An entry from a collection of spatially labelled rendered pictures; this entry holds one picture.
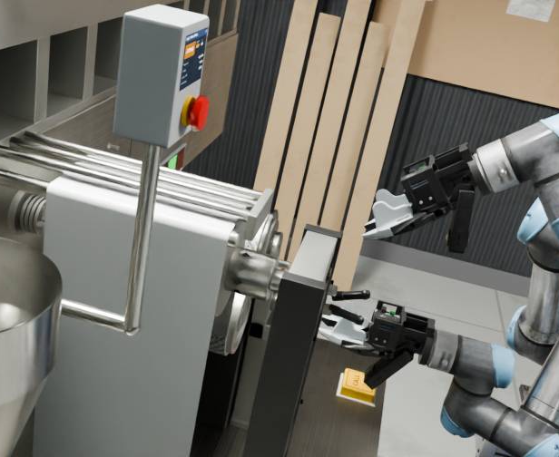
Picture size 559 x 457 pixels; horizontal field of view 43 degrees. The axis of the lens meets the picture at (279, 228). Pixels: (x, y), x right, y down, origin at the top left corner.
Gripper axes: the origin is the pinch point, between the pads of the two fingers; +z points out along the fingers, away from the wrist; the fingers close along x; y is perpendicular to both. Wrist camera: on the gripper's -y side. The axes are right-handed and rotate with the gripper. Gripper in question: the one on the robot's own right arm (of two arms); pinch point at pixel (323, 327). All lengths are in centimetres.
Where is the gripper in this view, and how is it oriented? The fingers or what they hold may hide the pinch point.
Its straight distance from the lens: 136.9
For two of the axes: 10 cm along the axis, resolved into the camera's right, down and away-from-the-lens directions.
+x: -2.1, 3.8, -9.0
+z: -9.6, -2.6, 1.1
